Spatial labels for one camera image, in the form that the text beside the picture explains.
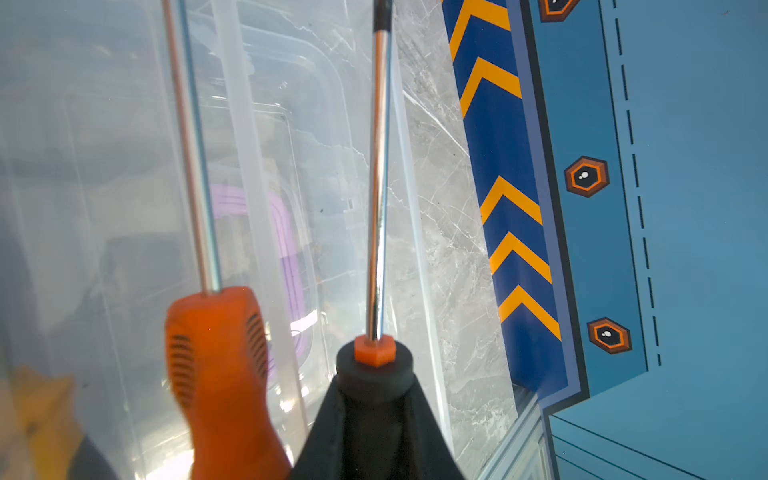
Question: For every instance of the yellow handled pliers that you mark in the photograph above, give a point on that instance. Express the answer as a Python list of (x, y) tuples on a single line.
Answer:
[(41, 437)]

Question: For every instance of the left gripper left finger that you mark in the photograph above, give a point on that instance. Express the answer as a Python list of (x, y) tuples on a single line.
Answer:
[(322, 457)]

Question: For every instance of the orange black screwdriver large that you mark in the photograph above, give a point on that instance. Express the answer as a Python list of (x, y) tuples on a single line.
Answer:
[(215, 340)]

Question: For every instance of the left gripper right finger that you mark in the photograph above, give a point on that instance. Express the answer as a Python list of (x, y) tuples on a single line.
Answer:
[(426, 454)]

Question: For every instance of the orange black screwdriver small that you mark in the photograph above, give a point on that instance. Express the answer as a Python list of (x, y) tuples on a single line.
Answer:
[(375, 371)]

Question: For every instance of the clear toolbox lid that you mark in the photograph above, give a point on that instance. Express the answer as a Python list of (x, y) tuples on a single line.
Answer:
[(96, 236)]

